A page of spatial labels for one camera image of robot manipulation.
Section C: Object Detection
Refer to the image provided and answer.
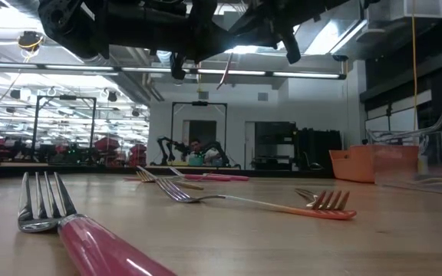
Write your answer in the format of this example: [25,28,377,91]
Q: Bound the black gantry frame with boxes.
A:
[31,94,98,164]
[170,100,229,168]

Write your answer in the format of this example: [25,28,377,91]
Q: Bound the yellow hanging cable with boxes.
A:
[411,0,418,133]

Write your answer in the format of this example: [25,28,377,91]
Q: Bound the black case stack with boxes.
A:
[295,128,344,172]

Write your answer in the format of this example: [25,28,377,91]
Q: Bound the red storage bins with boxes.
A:
[93,136,149,167]

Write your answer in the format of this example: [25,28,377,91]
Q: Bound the clear plastic bin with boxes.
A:
[364,100,442,199]

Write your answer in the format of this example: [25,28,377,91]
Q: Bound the black shelf cabinet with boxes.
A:
[251,120,298,172]

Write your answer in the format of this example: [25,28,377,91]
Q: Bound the black aluminium rig frame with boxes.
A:
[0,164,337,179]

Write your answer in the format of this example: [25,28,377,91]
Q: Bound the white ceiling unit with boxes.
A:
[366,0,442,21]

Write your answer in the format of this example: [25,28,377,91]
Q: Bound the orange plastic bin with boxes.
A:
[328,143,421,185]

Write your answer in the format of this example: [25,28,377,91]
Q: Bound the person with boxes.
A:
[187,137,223,167]

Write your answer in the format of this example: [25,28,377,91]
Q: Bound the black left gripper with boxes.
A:
[38,0,236,81]

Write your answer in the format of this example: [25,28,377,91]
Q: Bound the LED light bar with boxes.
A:
[0,61,348,81]

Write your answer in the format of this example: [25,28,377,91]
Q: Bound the red-handled silver fork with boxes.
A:
[201,172,250,182]
[169,166,233,182]
[16,171,178,276]

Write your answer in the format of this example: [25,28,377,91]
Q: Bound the black ceiling cable reel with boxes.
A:
[16,30,45,54]

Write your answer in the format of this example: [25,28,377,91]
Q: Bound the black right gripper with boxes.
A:
[230,0,379,65]

